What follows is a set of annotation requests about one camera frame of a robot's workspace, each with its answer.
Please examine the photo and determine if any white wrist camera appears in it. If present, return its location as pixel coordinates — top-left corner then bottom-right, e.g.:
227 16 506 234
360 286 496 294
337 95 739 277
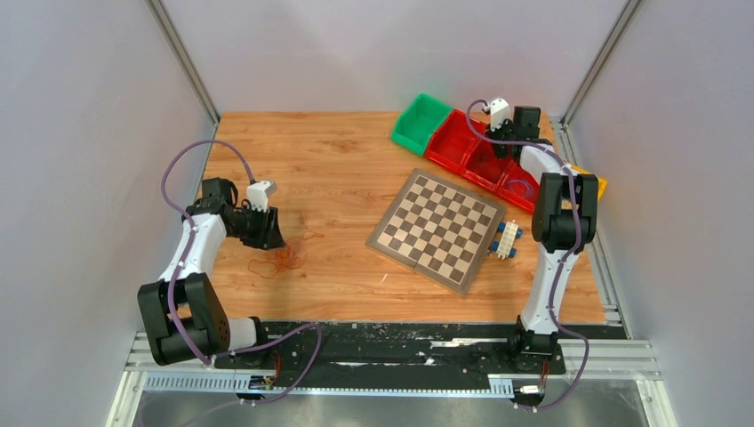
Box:
482 97 511 132
245 181 277 212

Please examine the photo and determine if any white blue toy block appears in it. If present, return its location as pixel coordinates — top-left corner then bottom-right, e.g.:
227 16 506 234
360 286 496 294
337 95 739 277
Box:
490 222 523 260

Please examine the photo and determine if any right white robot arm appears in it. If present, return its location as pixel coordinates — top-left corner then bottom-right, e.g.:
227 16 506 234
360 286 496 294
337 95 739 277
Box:
483 98 598 372

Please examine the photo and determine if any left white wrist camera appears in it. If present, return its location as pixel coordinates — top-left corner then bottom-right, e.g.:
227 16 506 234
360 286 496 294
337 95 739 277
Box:
245 181 277 212

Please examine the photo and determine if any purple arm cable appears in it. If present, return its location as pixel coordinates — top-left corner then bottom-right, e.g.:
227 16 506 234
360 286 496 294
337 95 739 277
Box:
161 139 325 407
466 99 590 412

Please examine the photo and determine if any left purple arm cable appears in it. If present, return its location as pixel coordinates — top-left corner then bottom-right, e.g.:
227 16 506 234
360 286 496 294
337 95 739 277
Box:
161 139 325 407

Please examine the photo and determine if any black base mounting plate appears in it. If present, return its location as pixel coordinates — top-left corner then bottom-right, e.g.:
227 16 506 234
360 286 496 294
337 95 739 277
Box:
212 318 629 392

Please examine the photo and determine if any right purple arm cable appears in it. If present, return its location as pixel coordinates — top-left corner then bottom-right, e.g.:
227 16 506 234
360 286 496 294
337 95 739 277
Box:
466 99 590 412

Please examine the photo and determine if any wooden chessboard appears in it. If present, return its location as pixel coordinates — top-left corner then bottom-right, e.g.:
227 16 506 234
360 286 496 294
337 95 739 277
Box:
366 168 506 295

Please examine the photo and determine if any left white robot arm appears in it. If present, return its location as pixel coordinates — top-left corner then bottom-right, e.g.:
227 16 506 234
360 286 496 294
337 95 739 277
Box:
137 178 285 368

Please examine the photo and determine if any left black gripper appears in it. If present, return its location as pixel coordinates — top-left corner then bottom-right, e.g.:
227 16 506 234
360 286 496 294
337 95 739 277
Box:
229 203 286 251

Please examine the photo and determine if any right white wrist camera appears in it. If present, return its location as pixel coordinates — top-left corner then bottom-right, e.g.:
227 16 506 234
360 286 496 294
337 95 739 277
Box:
482 97 511 132

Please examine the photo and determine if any yellow plastic bin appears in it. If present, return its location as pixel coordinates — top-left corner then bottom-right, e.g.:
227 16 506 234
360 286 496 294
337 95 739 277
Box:
574 165 608 205

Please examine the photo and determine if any red bin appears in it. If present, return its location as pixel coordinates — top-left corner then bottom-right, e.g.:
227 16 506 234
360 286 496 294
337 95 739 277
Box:
423 109 477 175
495 158 539 214
461 137 505 193

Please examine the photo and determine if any green plastic bin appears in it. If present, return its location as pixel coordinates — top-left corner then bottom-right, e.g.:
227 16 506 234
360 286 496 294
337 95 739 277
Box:
390 93 453 157

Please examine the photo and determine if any blue wire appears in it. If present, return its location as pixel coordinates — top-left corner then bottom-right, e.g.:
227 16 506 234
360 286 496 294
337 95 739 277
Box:
506 176 534 200

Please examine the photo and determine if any red bin middle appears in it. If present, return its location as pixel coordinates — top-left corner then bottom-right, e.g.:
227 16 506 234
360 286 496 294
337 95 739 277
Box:
461 137 505 193

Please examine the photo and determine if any orange wire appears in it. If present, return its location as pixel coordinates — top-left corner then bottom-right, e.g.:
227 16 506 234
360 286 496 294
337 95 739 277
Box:
247 230 325 280

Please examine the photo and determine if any aluminium frame rail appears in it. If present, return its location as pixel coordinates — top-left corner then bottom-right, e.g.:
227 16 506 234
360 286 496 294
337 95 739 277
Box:
106 333 676 426

